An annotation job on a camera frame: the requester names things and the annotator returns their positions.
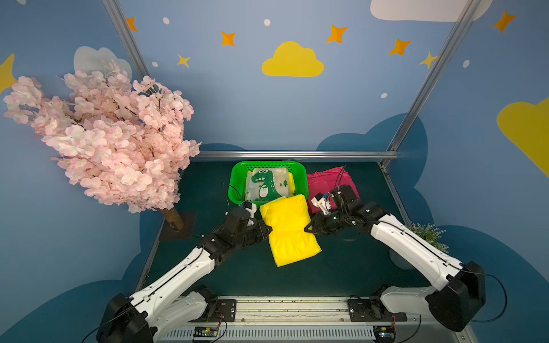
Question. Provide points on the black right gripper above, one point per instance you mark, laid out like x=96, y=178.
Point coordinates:
x=317, y=225

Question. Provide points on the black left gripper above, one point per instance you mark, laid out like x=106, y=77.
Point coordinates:
x=261, y=231

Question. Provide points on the plain yellow raincoat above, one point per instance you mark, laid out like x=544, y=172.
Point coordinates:
x=289, y=242

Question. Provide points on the pink raincoat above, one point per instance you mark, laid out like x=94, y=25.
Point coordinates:
x=325, y=181

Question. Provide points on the green dinosaur raincoat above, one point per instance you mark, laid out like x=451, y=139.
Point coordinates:
x=267, y=184

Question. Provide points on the yellow duck raincoat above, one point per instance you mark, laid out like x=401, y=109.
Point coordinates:
x=291, y=184

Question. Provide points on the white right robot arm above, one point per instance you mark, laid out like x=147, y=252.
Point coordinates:
x=456, y=292

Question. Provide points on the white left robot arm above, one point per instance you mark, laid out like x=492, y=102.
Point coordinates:
x=149, y=314

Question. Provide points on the green plastic basket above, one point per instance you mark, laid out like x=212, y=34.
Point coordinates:
x=236, y=192

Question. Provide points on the small potted green plant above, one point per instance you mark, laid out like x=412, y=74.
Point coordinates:
x=430, y=233

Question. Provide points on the left circuit board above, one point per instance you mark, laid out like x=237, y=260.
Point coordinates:
x=202, y=332

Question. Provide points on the circuit board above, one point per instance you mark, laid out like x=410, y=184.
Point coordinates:
x=384, y=334
x=202, y=332

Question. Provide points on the right circuit board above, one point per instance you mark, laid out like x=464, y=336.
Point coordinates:
x=384, y=334

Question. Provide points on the pink blossom artificial tree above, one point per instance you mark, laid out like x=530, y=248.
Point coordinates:
x=122, y=140

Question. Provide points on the aluminium frame back rail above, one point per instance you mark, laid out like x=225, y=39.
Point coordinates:
x=320, y=155

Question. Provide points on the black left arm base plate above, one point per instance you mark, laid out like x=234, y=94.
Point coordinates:
x=220, y=309

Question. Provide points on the aluminium front rail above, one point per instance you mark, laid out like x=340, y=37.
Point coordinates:
x=311, y=319

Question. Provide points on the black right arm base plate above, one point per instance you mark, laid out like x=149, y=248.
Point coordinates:
x=371, y=310

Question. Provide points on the aluminium frame post right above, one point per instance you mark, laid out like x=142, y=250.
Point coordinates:
x=456, y=36

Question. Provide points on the aluminium frame post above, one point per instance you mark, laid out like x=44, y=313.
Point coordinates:
x=456, y=36
x=116, y=14

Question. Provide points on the aluminium frame post left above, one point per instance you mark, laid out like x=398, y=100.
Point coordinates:
x=116, y=14

